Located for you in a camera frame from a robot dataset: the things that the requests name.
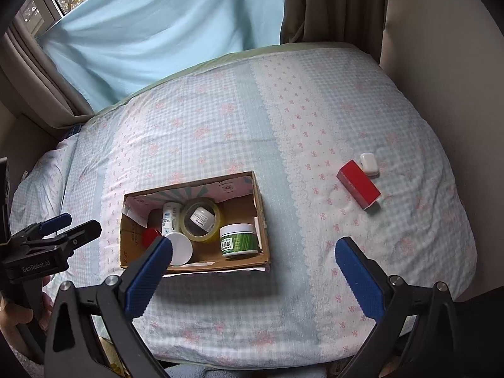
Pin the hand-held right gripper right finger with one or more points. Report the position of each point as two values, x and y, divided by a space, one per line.
359 279

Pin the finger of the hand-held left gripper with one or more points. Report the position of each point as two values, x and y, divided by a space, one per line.
84 234
55 222

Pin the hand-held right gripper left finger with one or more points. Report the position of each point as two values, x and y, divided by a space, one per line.
149 279

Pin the red round cap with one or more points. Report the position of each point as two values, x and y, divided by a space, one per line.
150 238

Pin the plain white round jar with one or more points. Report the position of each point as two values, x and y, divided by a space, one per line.
181 250

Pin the white plastic bottle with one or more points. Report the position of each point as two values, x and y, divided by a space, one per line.
169 218

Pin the small white jar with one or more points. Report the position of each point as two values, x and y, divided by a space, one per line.
201 216

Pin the yellow clear tape roll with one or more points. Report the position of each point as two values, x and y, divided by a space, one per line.
215 230

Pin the red rectangular carton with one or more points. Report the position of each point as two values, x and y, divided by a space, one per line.
358 185

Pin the white jar with green label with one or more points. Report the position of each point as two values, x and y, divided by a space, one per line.
240 242

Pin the cardboard box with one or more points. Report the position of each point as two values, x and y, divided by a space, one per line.
236 212

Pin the small white rounded case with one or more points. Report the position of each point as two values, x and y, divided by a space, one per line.
369 163

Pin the person's left hand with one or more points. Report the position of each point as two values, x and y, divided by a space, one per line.
15 319

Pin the dark blue patterned cloth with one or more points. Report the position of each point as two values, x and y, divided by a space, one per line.
73 129

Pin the grey-brown curtain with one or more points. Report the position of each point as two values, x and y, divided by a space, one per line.
334 4
43 86

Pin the bed with checked floral sheet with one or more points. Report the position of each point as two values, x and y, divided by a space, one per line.
236 126

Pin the light blue hanging cloth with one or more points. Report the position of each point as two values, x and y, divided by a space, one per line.
157 27

